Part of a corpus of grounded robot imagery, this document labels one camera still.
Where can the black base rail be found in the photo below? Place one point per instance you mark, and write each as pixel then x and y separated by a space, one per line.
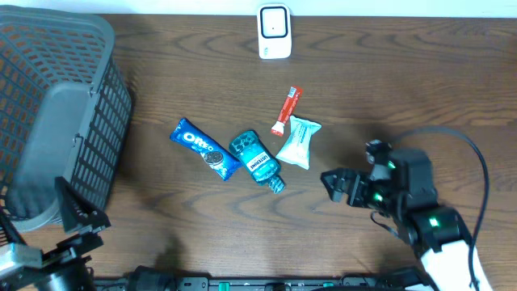
pixel 143 278

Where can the blue Oreo pack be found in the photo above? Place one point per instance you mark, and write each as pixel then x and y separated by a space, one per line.
pixel 214 155

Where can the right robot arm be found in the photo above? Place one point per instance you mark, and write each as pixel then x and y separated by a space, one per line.
pixel 400 186

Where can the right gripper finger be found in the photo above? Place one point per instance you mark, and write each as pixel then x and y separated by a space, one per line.
pixel 334 178
pixel 336 195

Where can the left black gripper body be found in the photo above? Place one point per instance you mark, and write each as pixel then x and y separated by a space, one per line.
pixel 69 249

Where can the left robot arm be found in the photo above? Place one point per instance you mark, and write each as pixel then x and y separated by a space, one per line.
pixel 63 268

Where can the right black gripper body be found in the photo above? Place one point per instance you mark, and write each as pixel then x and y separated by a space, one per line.
pixel 365 191

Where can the white wipes packet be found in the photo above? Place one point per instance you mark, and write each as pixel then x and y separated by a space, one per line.
pixel 296 149

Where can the blue mouthwash bottle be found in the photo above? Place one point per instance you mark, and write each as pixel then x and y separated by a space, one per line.
pixel 257 160

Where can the red coffee stick sachet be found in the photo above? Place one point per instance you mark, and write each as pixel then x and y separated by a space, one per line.
pixel 290 104

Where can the grey plastic basket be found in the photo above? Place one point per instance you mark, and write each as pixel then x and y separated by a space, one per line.
pixel 65 111

